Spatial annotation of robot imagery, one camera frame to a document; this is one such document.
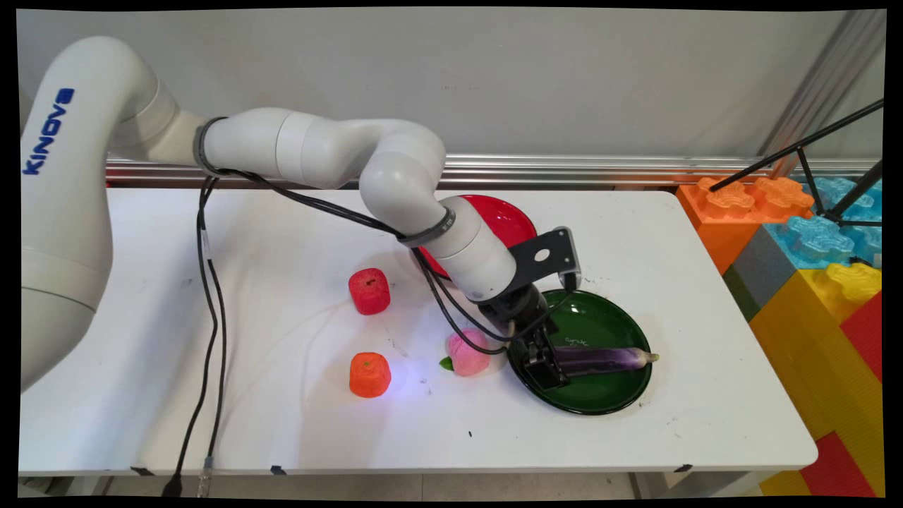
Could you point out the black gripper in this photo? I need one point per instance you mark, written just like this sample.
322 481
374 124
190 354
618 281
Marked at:
515 314

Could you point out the grey table leg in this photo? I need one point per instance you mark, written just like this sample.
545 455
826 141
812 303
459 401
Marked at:
705 485

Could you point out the orange foam block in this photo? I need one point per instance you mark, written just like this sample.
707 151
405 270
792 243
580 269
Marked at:
719 219

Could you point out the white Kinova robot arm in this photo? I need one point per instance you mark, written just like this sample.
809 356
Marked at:
317 148

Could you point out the colourful giant building blocks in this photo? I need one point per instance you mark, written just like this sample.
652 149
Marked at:
811 346

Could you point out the blue foam block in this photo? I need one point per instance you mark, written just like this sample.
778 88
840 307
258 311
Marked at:
818 243

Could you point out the red toy apple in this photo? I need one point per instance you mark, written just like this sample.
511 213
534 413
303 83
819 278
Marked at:
370 292

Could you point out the black tripod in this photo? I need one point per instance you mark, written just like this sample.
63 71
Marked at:
804 152

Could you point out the purple toy eggplant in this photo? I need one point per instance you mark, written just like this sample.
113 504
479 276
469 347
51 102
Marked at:
607 360

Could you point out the grey foam block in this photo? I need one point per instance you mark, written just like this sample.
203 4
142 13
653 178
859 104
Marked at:
762 271

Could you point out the green plate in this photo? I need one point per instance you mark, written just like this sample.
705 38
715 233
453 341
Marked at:
607 395

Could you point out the red foam block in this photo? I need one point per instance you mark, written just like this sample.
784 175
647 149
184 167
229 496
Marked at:
866 335
836 469

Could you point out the orange toy mandarin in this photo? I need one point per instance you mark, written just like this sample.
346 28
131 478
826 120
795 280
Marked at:
370 375

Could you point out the grey wrist camera, black bracket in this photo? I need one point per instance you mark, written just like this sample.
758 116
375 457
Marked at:
547 254

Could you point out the aluminium wall rail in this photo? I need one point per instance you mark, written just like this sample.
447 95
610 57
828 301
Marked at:
635 169

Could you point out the red plate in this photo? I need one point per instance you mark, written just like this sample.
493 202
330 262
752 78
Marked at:
509 219

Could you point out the pink toy peach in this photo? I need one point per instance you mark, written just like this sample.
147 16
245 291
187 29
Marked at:
471 361

